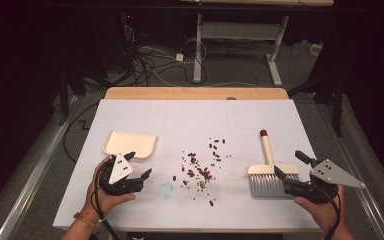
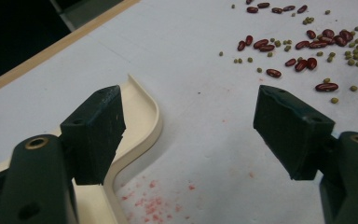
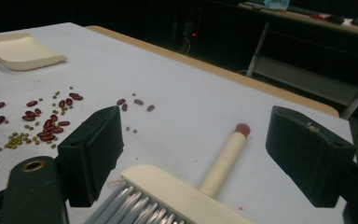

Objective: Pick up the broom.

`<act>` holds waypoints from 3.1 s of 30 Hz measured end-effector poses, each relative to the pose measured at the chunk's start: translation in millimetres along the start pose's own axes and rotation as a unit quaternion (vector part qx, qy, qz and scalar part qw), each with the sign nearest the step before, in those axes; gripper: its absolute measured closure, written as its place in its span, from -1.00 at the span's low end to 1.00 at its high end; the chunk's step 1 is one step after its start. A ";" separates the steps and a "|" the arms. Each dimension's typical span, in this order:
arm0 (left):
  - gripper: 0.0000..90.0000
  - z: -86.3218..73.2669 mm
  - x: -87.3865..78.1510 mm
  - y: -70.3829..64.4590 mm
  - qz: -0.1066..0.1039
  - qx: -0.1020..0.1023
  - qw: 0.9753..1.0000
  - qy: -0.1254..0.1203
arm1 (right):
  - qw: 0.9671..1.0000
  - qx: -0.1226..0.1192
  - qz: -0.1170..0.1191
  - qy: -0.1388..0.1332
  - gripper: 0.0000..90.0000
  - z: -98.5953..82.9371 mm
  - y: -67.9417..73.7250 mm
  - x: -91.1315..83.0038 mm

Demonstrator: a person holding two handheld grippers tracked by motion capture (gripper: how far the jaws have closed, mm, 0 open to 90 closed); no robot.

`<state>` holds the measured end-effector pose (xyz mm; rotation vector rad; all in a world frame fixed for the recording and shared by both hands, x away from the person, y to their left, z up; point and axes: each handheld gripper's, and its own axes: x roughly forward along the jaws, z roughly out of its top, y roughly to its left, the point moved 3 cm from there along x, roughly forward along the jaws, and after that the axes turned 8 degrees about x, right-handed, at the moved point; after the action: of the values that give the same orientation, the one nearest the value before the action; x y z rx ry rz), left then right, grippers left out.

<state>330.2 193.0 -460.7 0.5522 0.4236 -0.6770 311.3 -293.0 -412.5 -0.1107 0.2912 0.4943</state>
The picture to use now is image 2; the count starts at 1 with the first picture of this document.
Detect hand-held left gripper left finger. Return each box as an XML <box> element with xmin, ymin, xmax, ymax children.
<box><xmin>59</xmin><ymin>84</ymin><xmax>127</xmax><ymax>186</ymax></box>

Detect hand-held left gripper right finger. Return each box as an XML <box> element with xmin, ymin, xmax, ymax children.
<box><xmin>253</xmin><ymin>84</ymin><xmax>336</xmax><ymax>181</ymax></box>

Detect cream plastic dustpan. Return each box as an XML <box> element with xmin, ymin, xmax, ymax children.
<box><xmin>0</xmin><ymin>73</ymin><xmax>164</xmax><ymax>224</ymax></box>

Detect red kidney beans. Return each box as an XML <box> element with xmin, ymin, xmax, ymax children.
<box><xmin>236</xmin><ymin>0</ymin><xmax>355</xmax><ymax>93</ymax></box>

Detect green mung beans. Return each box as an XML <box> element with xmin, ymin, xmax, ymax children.
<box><xmin>218</xmin><ymin>4</ymin><xmax>358</xmax><ymax>105</ymax></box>

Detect white table cover board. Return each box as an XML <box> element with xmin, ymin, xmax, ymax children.
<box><xmin>0</xmin><ymin>0</ymin><xmax>358</xmax><ymax>224</ymax></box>

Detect wooden table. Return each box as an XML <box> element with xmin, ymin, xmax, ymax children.
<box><xmin>0</xmin><ymin>0</ymin><xmax>142</xmax><ymax>101</ymax></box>

